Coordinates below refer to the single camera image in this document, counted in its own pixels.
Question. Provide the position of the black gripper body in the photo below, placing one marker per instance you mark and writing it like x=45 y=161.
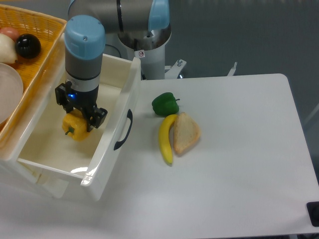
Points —
x=81 y=100

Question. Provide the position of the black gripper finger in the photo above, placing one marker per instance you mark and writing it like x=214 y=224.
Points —
x=61 y=99
x=95 y=117

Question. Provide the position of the yellow bell pepper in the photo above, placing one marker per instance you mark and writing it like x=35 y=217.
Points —
x=75 y=126

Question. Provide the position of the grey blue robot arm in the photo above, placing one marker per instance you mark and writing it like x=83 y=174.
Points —
x=85 y=39

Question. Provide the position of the open white upper drawer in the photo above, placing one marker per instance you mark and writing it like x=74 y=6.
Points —
x=87 y=164

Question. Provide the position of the green bell pepper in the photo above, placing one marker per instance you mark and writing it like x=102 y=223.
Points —
x=165 y=104

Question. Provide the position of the white drawer cabinet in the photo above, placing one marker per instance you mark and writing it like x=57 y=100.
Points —
x=14 y=171

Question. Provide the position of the white bowl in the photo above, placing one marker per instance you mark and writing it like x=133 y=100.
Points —
x=11 y=91

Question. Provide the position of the black round fruit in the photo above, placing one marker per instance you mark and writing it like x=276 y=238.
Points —
x=28 y=46

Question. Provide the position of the orange woven basket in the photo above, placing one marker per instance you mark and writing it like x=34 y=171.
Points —
x=48 y=30

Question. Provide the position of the yellow banana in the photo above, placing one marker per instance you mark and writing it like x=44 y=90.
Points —
x=163 y=138

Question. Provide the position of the red apple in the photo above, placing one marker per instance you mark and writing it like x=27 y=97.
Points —
x=10 y=32

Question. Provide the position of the slice of bread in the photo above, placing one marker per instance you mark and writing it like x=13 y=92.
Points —
x=186 y=133

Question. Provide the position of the black object at table corner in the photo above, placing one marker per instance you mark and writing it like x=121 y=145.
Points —
x=313 y=211

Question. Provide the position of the black drawer handle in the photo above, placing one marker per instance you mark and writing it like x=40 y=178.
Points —
x=128 y=123

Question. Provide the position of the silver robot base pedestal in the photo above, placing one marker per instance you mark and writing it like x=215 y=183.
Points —
x=149 y=47

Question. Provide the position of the metal table bracket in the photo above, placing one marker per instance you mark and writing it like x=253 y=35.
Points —
x=175 y=71

